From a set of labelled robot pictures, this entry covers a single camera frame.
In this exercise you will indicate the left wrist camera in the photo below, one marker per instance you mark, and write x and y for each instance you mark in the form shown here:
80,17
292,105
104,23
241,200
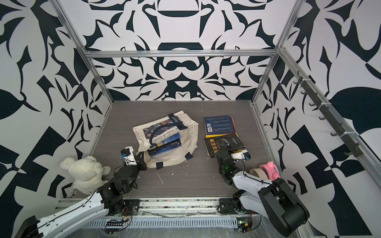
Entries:
127,156

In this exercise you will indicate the dark blue bottom book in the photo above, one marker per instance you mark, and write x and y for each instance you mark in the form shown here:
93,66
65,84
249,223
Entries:
166,145

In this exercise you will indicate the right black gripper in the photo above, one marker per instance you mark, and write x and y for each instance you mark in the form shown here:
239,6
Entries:
232,152

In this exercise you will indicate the left electronics board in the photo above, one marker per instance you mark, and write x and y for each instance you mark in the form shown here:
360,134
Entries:
114,226

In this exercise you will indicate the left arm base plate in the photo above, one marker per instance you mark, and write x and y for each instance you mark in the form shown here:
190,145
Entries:
123,207

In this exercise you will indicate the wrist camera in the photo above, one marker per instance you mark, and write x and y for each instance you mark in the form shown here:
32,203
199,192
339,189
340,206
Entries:
127,156
242,155

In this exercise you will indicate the white plush teddy bear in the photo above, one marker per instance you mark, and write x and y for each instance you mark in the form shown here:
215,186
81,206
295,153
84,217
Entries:
87,172

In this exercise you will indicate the aluminium front rail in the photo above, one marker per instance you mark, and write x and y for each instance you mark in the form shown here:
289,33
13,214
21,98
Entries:
178,207

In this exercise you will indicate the pink alarm clock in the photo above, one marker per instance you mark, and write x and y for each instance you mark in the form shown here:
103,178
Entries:
271,170

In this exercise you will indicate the cream canvas tote bag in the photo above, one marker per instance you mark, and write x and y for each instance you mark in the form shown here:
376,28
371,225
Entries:
150,134

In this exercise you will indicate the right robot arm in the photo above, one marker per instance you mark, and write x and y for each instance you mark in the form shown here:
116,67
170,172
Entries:
273,199

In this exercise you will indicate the black wall hook rack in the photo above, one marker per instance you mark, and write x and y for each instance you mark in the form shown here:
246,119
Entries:
330,114

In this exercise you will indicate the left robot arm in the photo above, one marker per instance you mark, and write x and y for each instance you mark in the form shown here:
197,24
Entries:
106,200

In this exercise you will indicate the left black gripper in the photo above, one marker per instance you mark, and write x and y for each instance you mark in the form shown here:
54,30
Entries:
140,160

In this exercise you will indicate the right electronics board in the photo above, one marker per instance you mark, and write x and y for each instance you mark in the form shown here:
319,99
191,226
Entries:
244,224

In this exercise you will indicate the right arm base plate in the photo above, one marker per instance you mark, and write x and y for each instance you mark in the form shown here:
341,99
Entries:
229,206

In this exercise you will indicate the black spine book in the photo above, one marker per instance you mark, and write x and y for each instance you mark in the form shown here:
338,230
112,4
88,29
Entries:
229,142

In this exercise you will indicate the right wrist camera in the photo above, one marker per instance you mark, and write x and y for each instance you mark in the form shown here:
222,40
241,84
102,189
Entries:
242,155

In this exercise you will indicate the beige round clock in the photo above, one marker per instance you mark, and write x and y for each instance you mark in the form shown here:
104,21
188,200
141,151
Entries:
258,172

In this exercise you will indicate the electronics board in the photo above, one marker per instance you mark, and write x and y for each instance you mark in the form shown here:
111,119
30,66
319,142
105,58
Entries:
244,224
114,226

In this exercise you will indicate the blue classics book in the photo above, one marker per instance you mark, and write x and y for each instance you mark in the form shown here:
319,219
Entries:
218,126

